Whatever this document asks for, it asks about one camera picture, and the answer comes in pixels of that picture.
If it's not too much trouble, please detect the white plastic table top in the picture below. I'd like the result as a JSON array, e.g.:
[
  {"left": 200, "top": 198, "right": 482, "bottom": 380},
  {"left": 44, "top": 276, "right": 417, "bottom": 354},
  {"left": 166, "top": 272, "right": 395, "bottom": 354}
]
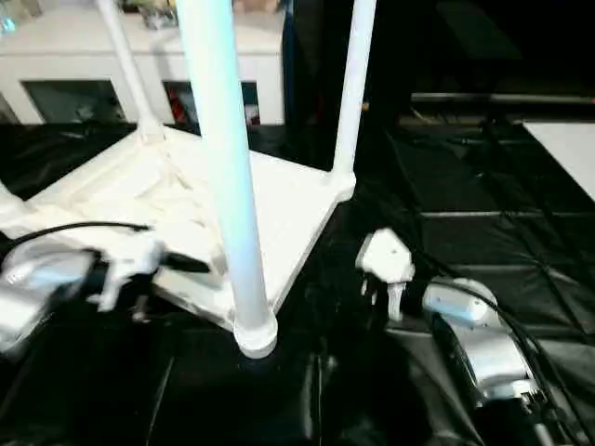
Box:
[{"left": 0, "top": 125, "right": 357, "bottom": 359}]

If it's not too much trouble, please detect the white tapered table leg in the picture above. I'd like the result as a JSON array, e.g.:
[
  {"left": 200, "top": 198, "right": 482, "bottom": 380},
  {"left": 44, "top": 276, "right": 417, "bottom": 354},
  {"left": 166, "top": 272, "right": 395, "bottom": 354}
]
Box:
[
  {"left": 331, "top": 0, "right": 378, "bottom": 176},
  {"left": 95, "top": 0, "right": 164, "bottom": 136},
  {"left": 174, "top": 0, "right": 275, "bottom": 326},
  {"left": 0, "top": 178, "right": 24, "bottom": 224}
]

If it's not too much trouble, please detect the black work mat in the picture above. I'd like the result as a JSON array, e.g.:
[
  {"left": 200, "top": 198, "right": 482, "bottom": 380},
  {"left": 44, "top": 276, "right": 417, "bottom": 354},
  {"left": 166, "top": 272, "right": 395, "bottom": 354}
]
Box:
[{"left": 0, "top": 99, "right": 595, "bottom": 446}]

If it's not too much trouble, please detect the white flat board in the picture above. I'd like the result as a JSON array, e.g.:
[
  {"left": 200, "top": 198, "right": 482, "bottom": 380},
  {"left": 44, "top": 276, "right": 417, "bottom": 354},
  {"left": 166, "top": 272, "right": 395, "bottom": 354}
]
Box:
[{"left": 522, "top": 120, "right": 595, "bottom": 203}]

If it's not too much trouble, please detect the dark metal bar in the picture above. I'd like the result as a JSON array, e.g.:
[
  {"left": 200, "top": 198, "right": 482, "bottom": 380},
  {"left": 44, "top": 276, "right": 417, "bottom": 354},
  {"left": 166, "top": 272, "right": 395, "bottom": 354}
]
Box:
[{"left": 411, "top": 92, "right": 595, "bottom": 105}]

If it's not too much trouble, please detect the white sideboard cabinet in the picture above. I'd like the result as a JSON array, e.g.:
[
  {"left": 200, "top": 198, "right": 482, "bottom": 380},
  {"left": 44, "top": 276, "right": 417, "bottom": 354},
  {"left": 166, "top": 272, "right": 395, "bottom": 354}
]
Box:
[{"left": 0, "top": 8, "right": 285, "bottom": 126}]

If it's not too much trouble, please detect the dark bag of items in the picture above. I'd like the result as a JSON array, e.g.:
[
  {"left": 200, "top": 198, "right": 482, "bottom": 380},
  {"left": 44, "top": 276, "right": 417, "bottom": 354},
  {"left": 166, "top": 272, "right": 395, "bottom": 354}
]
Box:
[{"left": 139, "top": 4, "right": 180, "bottom": 28}]

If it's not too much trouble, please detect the teal white plastic object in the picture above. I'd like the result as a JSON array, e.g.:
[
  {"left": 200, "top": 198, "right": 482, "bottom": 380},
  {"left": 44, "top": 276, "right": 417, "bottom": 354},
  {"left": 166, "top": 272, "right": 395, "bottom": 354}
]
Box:
[{"left": 0, "top": 0, "right": 22, "bottom": 27}]

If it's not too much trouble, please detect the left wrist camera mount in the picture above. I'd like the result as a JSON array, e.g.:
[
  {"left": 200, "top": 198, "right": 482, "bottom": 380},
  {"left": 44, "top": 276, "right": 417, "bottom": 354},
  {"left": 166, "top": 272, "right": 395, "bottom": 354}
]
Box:
[{"left": 97, "top": 236, "right": 166, "bottom": 312}]

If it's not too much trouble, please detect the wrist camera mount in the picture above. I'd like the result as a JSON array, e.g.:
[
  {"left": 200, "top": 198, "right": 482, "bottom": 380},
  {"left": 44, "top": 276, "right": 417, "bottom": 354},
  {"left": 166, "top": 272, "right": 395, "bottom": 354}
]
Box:
[
  {"left": 355, "top": 230, "right": 416, "bottom": 321},
  {"left": 97, "top": 236, "right": 166, "bottom": 312}
]

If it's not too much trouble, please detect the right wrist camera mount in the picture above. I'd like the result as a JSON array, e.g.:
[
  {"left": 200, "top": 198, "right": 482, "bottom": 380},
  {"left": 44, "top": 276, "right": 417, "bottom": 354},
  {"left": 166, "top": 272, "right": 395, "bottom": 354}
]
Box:
[{"left": 355, "top": 230, "right": 416, "bottom": 321}]

